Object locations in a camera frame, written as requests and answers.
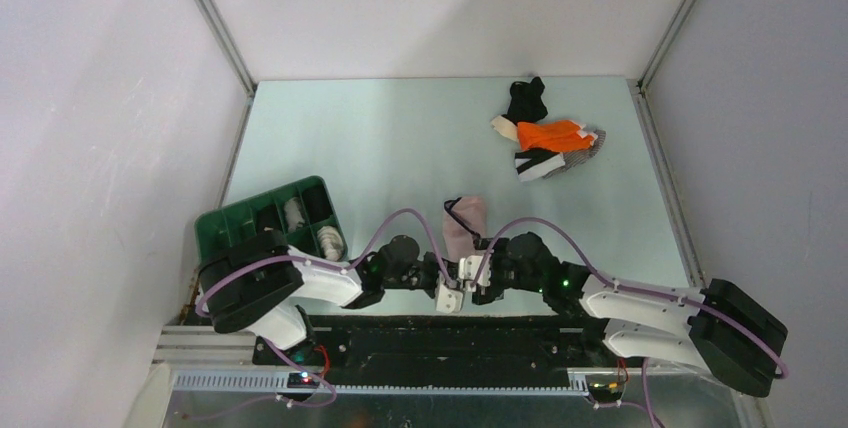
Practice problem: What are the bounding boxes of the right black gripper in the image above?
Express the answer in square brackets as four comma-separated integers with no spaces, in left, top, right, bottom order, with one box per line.
[471,238,545,306]

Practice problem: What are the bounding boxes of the light pink underwear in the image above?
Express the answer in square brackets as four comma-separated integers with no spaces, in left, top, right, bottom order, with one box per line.
[442,196,487,262]

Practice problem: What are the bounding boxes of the white pink-trimmed underwear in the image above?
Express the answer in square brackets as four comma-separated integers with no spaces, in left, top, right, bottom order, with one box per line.
[316,225,346,261]

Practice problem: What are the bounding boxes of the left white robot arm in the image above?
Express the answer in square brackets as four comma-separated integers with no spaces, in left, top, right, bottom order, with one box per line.
[196,230,463,365]

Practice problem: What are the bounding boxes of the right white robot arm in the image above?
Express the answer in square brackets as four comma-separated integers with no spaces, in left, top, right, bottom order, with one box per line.
[458,232,788,398]

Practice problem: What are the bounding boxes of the black white striped underwear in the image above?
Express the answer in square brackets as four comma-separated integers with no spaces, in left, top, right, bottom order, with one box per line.
[514,149,565,182]

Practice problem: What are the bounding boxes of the grey mesh underwear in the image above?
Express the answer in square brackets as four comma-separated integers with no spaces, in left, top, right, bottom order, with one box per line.
[544,130,607,179]

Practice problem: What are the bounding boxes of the rolled white underwear in tray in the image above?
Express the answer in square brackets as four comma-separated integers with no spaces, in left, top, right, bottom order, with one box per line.
[283,197,307,232]

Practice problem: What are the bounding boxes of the cream underwear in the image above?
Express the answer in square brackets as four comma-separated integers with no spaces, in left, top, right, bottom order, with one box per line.
[490,115,518,142]

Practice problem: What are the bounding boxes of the orange underwear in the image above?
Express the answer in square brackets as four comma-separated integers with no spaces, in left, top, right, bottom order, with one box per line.
[517,120,599,153]

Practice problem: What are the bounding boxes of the green divided storage tray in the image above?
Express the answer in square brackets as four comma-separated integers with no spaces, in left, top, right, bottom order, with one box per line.
[194,175,347,261]

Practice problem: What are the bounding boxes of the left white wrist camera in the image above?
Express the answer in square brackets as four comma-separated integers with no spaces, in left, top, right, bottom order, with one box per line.
[434,283,464,314]

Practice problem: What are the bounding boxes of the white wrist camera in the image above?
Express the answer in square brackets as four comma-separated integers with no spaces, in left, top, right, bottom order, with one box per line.
[434,283,464,314]
[457,255,491,293]

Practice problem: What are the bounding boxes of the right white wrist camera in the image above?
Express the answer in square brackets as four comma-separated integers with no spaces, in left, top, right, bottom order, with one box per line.
[457,255,491,293]

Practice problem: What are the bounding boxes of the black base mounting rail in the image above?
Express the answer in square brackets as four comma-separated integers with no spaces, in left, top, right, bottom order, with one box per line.
[289,315,643,389]

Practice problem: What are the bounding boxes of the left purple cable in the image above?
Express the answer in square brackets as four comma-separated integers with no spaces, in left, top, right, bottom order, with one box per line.
[194,208,458,409]

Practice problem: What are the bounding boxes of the right aluminium frame post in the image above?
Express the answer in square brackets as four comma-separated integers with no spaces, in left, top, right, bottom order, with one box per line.
[637,0,699,95]

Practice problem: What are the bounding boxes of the aluminium frame post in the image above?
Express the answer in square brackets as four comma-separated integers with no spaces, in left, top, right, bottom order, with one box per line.
[194,0,258,98]
[637,0,699,95]

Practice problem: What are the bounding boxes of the left aluminium frame post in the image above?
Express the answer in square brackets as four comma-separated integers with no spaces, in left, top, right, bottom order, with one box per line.
[194,0,258,98]

